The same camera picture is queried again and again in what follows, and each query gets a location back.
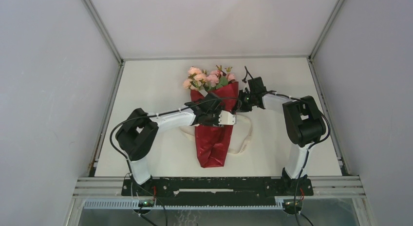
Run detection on pink flower stem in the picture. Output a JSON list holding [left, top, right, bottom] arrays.
[[183, 78, 197, 90], [224, 66, 236, 83], [205, 65, 225, 91], [187, 67, 207, 90]]

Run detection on red wrapping paper sheet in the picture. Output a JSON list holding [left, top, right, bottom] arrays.
[[194, 81, 239, 168]]

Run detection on cream ribbon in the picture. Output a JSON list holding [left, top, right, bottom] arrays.
[[179, 114, 253, 155]]

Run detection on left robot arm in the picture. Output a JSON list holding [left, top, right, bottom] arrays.
[[110, 93, 236, 195]]

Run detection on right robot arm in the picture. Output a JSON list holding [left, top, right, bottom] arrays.
[[238, 77, 330, 195]]

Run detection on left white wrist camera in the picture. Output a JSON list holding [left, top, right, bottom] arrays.
[[218, 111, 237, 126]]

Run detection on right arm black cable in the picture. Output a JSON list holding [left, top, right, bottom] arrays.
[[242, 65, 332, 226]]

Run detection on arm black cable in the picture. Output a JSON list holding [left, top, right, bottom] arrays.
[[109, 96, 240, 226], [242, 65, 332, 226]]

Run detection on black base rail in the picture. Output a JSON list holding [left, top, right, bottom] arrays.
[[121, 177, 314, 206]]

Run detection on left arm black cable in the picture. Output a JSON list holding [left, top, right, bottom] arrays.
[[109, 96, 240, 226]]

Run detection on white cable duct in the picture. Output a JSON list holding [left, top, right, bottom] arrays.
[[83, 199, 285, 210]]

